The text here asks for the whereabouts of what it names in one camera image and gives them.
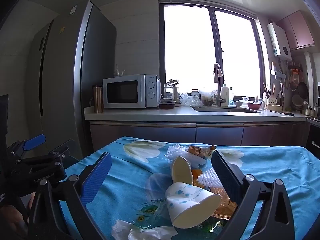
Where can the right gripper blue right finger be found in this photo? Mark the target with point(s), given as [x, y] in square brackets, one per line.
[275, 220]

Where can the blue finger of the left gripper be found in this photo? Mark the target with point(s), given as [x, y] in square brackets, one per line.
[34, 142]

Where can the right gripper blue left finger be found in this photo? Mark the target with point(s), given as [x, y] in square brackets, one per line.
[77, 191]

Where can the clear amber plastic tray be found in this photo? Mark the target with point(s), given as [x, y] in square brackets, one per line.
[226, 207]

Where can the white tissue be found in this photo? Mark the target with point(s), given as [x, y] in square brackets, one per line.
[125, 230]

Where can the white foam fruit net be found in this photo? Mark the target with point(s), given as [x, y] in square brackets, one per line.
[209, 179]

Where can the floral paper cup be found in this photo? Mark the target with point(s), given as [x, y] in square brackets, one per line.
[189, 206]

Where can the orange peel piece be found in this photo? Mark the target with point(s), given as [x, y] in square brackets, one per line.
[196, 173]

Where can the green printed plastic bag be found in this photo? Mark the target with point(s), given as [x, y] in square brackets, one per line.
[155, 213]

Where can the gold snack wrapper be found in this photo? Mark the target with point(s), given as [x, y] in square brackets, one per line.
[202, 152]

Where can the crushed paper cup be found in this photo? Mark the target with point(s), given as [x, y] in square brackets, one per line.
[181, 171]

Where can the dark lower kitchen cabinets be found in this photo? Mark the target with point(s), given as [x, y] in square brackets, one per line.
[225, 134]

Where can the kitchen faucet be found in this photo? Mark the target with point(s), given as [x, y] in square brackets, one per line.
[217, 79]

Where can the blue floral tablecloth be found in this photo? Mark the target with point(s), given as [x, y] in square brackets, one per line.
[141, 173]

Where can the copper thermos tumbler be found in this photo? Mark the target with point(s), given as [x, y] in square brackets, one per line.
[98, 98]

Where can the grey refrigerator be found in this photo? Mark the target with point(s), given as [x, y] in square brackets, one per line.
[67, 58]

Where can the red bowl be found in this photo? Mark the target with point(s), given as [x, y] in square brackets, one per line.
[253, 105]

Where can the white microwave oven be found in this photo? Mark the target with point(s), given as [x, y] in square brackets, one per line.
[132, 91]

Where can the white soap bottle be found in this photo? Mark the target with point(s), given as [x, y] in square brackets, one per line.
[224, 95]

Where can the hanging frying pan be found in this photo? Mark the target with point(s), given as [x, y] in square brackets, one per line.
[303, 90]

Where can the dark red food container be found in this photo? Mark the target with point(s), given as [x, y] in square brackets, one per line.
[166, 104]

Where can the clear plastic bag on counter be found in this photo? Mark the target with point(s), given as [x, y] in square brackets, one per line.
[190, 100]

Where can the glass electric kettle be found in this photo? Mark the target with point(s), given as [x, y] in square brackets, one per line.
[171, 90]

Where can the white water heater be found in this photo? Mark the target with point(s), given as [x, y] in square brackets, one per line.
[279, 42]

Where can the pink wall cabinet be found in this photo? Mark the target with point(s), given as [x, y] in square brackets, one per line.
[297, 31]

